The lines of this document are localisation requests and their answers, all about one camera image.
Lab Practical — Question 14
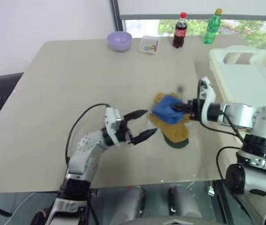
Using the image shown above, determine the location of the mustard yellow cloth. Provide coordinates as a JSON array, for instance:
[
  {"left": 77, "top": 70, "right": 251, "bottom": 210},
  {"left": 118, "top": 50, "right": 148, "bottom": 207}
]
[{"left": 148, "top": 92, "right": 190, "bottom": 144}]

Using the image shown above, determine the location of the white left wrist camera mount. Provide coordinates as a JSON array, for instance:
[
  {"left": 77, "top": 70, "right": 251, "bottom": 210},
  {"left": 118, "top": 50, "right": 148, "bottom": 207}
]
[{"left": 104, "top": 107, "right": 124, "bottom": 135}]

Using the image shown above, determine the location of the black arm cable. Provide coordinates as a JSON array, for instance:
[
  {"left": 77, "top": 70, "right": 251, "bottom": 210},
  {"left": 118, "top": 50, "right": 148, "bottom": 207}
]
[
  {"left": 193, "top": 112, "right": 245, "bottom": 181},
  {"left": 64, "top": 103, "right": 111, "bottom": 169}
]

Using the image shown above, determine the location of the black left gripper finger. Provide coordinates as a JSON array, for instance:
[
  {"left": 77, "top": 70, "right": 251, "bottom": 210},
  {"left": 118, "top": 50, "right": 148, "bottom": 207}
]
[
  {"left": 122, "top": 109, "right": 148, "bottom": 122},
  {"left": 130, "top": 128, "right": 158, "bottom": 145}
]

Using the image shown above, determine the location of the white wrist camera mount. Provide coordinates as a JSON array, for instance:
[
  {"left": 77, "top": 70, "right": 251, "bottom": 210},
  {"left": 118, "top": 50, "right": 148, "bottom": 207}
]
[
  {"left": 104, "top": 107, "right": 124, "bottom": 135},
  {"left": 198, "top": 76, "right": 217, "bottom": 122}
]

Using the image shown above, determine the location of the dark green cloth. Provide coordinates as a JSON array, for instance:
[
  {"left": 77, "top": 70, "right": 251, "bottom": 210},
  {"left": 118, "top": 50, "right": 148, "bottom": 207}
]
[{"left": 162, "top": 135, "right": 190, "bottom": 150}]

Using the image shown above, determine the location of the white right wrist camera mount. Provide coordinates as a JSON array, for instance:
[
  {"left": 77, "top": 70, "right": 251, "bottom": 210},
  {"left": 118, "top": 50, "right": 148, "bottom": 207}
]
[{"left": 198, "top": 76, "right": 217, "bottom": 122}]

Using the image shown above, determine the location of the green bottle with yellow cap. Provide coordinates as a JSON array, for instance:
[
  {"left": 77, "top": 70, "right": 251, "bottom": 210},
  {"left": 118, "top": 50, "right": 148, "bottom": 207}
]
[{"left": 202, "top": 8, "right": 223, "bottom": 45}]

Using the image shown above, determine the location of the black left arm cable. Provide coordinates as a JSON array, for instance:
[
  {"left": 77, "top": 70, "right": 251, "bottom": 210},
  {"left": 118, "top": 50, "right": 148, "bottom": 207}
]
[{"left": 64, "top": 103, "right": 111, "bottom": 169}]

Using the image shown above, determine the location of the cola bottle with red cap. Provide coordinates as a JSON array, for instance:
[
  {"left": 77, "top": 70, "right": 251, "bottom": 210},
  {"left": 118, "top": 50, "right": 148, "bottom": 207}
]
[{"left": 172, "top": 12, "right": 188, "bottom": 49}]

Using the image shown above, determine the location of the white plastic basket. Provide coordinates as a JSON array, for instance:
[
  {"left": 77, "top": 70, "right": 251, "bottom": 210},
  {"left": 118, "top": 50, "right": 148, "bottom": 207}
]
[{"left": 208, "top": 45, "right": 266, "bottom": 105}]

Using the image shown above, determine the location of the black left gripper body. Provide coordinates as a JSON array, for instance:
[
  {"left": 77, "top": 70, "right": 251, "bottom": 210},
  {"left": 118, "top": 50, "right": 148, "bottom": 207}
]
[{"left": 115, "top": 119, "right": 136, "bottom": 145}]

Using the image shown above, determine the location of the purple plastic bowl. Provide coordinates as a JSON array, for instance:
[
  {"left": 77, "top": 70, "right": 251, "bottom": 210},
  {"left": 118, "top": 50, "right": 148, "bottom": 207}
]
[{"left": 106, "top": 31, "right": 133, "bottom": 53}]

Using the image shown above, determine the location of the blue cloth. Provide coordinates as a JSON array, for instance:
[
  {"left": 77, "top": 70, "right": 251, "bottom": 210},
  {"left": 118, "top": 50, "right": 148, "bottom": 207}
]
[{"left": 151, "top": 95, "right": 187, "bottom": 125}]

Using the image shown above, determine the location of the white roller blind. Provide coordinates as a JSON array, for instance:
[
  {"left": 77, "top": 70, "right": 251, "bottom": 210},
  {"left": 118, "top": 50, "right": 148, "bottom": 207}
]
[{"left": 120, "top": 0, "right": 266, "bottom": 16}]

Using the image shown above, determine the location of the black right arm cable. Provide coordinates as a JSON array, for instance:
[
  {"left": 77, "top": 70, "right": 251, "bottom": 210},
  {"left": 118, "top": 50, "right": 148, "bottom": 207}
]
[{"left": 193, "top": 112, "right": 245, "bottom": 181}]

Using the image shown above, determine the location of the clear box with coloured pieces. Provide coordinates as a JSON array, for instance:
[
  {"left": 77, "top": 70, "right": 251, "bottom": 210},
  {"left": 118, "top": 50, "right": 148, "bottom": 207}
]
[{"left": 137, "top": 35, "right": 160, "bottom": 56}]

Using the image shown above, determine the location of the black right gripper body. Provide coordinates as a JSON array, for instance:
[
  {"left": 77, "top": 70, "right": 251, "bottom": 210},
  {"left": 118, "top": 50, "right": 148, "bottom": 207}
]
[{"left": 186, "top": 98, "right": 205, "bottom": 121}]

